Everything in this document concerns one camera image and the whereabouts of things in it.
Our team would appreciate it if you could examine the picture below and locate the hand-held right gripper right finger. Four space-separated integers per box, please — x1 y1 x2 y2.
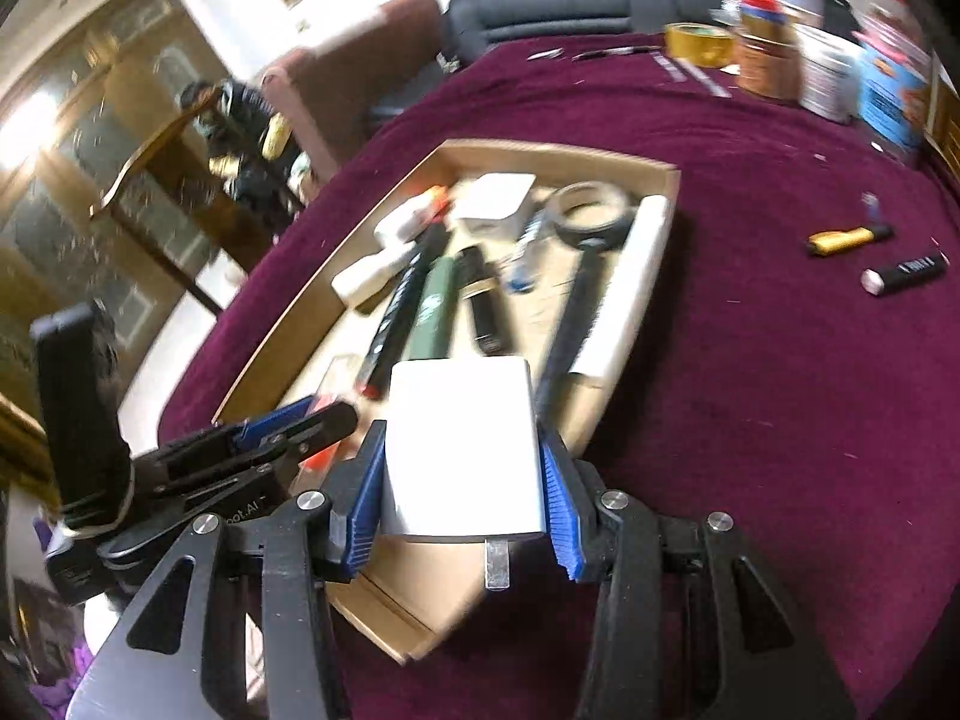
538 435 856 720

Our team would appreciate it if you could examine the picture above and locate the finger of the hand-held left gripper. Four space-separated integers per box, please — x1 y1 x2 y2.
160 401 359 501
156 397 317 467

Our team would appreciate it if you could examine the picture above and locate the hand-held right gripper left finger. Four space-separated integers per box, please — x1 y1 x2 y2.
66 420 387 720

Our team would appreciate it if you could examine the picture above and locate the red tape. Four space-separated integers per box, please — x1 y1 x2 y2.
300 356 361 481

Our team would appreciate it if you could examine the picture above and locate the shallow cardboard box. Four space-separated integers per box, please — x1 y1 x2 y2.
212 139 682 665

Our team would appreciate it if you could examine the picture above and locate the white charger block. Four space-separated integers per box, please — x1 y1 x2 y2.
381 358 548 590
454 174 537 241

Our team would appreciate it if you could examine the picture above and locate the black stick with red cap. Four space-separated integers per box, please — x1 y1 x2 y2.
354 225 447 400

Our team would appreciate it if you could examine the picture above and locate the white angled plastic adapter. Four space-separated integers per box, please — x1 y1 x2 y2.
331 253 412 308

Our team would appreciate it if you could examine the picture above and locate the dark green marker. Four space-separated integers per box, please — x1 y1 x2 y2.
405 255 458 361

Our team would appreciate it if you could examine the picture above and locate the black lipstick with gold band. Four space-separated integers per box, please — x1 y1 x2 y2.
454 246 507 355

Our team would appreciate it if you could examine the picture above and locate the long black pen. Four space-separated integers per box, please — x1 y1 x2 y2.
534 238 610 417

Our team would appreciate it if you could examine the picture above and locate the white bottle with orange cap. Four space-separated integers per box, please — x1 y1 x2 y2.
373 186 451 247

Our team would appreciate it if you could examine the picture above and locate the clear pen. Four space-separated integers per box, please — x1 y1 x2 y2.
502 214 552 293

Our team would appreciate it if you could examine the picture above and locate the glass door cabinet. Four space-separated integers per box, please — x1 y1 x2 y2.
0 0 248 406

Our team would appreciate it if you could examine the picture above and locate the white plastic tube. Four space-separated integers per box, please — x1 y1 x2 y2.
570 195 672 383

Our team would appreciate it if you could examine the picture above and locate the wooden side table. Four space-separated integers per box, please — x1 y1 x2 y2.
90 94 308 316

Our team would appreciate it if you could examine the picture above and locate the dark clutter pile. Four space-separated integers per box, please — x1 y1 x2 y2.
180 79 301 211

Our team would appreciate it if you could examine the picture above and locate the grey tape roll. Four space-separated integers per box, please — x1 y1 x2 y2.
536 181 638 252

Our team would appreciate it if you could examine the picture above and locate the brown armchair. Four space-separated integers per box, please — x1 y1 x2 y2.
251 0 451 181

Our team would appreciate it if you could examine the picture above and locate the yellow and black utility knife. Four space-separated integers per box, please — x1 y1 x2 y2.
807 225 895 257

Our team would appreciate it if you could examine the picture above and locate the black cylinder with silver end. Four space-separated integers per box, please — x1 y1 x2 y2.
860 251 950 296

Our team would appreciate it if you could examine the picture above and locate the thin dark pen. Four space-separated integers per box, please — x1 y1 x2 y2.
572 45 665 61

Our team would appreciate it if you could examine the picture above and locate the yellow tape roll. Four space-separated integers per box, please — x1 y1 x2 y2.
664 21 736 65

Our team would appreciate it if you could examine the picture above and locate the brown jar with red lid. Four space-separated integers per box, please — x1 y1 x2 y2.
731 0 803 102

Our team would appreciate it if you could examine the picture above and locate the black leather sofa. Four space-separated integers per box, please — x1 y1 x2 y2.
446 0 751 65

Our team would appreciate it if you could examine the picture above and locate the white plastic tub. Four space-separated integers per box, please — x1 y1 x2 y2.
796 22 863 122

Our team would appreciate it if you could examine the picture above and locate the blue label jar pink lid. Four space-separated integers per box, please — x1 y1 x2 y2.
855 4 935 162

